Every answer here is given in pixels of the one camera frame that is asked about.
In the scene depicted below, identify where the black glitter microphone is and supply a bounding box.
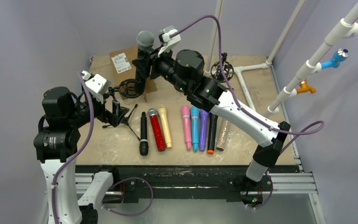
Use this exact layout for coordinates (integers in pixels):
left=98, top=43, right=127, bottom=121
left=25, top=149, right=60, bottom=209
left=132, top=30, right=154, bottom=95

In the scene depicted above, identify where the tripod microphone stand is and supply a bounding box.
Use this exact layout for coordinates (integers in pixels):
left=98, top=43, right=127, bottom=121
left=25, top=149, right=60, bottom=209
left=102, top=78, right=140, bottom=140

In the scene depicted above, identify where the red glitter microphone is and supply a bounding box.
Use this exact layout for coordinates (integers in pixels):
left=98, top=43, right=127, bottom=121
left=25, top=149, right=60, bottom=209
left=147, top=108, right=166, bottom=152

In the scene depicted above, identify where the brown cardboard box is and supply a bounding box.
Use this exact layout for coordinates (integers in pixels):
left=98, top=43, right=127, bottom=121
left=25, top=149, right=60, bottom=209
left=109, top=45, right=157, bottom=102

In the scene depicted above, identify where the cream microphone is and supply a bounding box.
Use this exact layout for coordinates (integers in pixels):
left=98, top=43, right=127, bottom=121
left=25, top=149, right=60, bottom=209
left=158, top=104, right=172, bottom=149

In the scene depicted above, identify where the pink microphone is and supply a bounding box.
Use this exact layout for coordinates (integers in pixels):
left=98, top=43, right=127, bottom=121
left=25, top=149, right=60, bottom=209
left=181, top=105, right=192, bottom=151

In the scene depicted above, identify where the tripod shock mount stand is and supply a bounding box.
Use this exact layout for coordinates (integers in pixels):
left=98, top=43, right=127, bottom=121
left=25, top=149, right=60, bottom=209
left=211, top=52, right=235, bottom=83

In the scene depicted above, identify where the teal microphone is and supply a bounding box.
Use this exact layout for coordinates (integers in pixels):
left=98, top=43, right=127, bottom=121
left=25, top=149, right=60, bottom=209
left=191, top=106, right=200, bottom=152

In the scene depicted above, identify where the purple microphone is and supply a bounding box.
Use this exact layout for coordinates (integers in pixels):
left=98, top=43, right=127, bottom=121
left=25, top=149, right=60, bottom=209
left=200, top=109, right=209, bottom=152

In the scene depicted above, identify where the black orange-tipped microphone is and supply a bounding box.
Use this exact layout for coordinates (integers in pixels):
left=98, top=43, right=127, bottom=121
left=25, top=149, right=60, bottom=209
left=207, top=113, right=218, bottom=154

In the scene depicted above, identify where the multicolour glitter microphone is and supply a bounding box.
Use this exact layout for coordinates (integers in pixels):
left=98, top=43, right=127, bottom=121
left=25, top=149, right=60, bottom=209
left=216, top=119, right=231, bottom=151

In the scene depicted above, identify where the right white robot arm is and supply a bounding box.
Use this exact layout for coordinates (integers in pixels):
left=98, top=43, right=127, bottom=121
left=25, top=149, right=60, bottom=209
left=132, top=49, right=290, bottom=182

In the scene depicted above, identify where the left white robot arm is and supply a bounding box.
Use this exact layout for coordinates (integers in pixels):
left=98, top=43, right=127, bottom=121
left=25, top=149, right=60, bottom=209
left=34, top=86, right=129, bottom=224

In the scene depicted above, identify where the small black microphone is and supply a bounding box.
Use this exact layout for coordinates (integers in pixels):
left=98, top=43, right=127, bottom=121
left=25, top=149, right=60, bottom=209
left=139, top=112, right=149, bottom=156

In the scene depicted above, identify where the orange pipe fitting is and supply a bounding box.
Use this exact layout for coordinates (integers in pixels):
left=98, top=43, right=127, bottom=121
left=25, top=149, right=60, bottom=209
left=296, top=78, right=316, bottom=94

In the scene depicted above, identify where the blue pipe fitting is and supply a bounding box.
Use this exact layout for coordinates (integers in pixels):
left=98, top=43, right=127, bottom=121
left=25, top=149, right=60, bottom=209
left=321, top=48, right=350, bottom=70

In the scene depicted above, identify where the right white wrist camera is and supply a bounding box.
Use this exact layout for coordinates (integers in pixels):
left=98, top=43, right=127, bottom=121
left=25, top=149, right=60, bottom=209
left=158, top=26, right=181, bottom=57

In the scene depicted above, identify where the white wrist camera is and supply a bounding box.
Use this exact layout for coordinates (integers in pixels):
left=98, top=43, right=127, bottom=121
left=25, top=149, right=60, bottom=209
left=81, top=70, right=111, bottom=104
left=158, top=26, right=181, bottom=57

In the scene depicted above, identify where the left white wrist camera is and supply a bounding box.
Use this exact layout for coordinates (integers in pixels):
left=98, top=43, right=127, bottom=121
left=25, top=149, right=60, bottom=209
left=81, top=70, right=111, bottom=104

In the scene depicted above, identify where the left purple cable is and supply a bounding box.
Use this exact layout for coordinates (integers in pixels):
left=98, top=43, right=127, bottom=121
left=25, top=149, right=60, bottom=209
left=51, top=71, right=154, bottom=224

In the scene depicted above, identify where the purple cable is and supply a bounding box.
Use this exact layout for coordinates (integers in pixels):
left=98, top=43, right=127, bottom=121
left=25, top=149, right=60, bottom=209
left=170, top=14, right=325, bottom=210
left=51, top=71, right=154, bottom=224

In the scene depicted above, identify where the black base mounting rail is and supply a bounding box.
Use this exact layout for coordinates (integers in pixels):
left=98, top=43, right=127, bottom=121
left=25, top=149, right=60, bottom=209
left=74, top=164, right=300, bottom=205

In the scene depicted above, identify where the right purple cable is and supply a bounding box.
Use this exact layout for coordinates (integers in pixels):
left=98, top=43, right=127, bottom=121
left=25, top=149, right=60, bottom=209
left=170, top=14, right=325, bottom=210

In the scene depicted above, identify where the aluminium rail frame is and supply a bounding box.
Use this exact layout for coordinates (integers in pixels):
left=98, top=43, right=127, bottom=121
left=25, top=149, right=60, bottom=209
left=37, top=172, right=326, bottom=224

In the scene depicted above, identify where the white PVC pipe frame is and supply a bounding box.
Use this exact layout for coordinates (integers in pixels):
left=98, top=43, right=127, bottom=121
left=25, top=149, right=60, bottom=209
left=220, top=0, right=358, bottom=127

